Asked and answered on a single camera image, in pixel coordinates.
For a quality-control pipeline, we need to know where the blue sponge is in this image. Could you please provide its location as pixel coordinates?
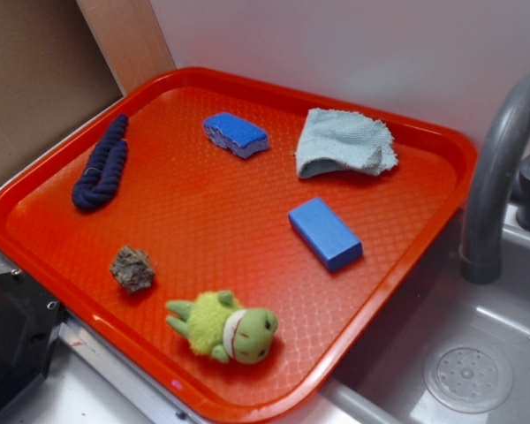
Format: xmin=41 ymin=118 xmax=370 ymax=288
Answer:
xmin=202 ymin=112 xmax=269 ymax=159

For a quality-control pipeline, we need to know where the round sink drain cover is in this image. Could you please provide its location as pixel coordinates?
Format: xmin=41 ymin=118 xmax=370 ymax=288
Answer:
xmin=423 ymin=337 xmax=513 ymax=414

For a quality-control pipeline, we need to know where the light blue folded cloth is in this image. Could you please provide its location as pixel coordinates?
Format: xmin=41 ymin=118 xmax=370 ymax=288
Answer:
xmin=295 ymin=108 xmax=398 ymax=179

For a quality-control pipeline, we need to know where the green plush frog toy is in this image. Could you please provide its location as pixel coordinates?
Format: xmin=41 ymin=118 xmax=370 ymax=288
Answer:
xmin=165 ymin=291 xmax=278 ymax=365

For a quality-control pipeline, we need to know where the grey plastic sink basin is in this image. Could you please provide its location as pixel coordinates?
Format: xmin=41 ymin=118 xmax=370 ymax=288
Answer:
xmin=322 ymin=201 xmax=530 ymax=424

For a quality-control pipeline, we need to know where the orange plastic tray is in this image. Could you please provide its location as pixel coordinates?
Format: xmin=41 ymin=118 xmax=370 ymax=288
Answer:
xmin=0 ymin=68 xmax=477 ymax=423

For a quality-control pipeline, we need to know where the light wooden board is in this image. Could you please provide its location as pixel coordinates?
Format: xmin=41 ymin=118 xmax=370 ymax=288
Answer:
xmin=77 ymin=0 xmax=176 ymax=95

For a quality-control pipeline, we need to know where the blue rectangular block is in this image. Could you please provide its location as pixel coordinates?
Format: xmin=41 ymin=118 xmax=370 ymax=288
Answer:
xmin=288 ymin=198 xmax=363 ymax=272

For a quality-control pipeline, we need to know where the grey curved faucet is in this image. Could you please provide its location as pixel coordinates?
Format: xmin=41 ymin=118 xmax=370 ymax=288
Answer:
xmin=459 ymin=75 xmax=530 ymax=284

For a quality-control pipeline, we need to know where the brown cardboard panel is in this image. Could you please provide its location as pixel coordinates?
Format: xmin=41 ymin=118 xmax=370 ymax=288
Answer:
xmin=0 ymin=1 xmax=121 ymax=186

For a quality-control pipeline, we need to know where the brown rough rock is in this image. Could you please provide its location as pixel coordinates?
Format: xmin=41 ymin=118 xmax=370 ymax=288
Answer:
xmin=109 ymin=246 xmax=155 ymax=294

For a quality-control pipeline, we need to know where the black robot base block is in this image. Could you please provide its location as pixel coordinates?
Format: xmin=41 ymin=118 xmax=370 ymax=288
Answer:
xmin=0 ymin=269 xmax=65 ymax=420

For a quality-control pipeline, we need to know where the dark blue knotted rope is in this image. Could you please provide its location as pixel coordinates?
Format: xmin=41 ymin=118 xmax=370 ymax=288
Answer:
xmin=72 ymin=113 xmax=130 ymax=212

